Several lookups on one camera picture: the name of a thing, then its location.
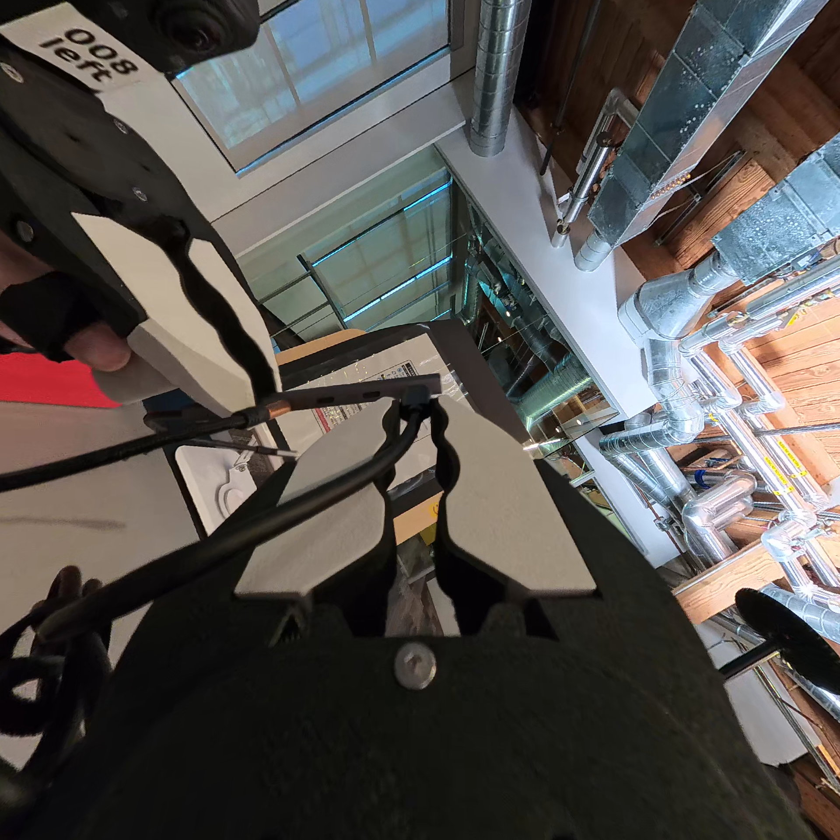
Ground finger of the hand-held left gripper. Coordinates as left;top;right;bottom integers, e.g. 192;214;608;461
189;238;282;403
70;212;265;416

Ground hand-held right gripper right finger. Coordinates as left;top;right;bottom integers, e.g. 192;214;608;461
428;395;602;601

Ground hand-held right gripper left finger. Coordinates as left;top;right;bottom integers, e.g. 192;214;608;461
233;395;403;601

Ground short black hub cable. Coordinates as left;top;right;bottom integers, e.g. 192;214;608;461
174;434;298;458

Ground black usb-c cable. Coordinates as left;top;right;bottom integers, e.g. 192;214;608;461
0;386;432;795

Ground person's left hand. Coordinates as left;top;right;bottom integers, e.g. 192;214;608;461
0;233;133;374

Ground white moulded packaging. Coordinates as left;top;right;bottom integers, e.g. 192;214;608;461
175;445;298;537

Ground red board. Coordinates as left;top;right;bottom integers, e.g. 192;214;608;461
0;353;122;409

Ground glass partition window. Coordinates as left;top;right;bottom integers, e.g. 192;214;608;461
298;176;456;330
174;0;455;173

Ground wooden beam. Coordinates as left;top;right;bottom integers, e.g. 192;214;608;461
675;543;796;626

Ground insulated silver pipes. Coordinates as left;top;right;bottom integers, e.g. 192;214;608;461
598;249;840;631

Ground black floor lamp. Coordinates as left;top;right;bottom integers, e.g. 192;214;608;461
718;586;833;698

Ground silver metal tube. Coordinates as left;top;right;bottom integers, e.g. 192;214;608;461
553;91;622;249

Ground round silver air duct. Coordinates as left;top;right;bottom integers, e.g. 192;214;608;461
764;584;840;647

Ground ribbed silver round duct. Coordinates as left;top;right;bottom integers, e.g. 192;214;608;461
468;0;534;158

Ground rectangular silver air duct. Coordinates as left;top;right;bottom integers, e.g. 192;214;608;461
587;0;840;249

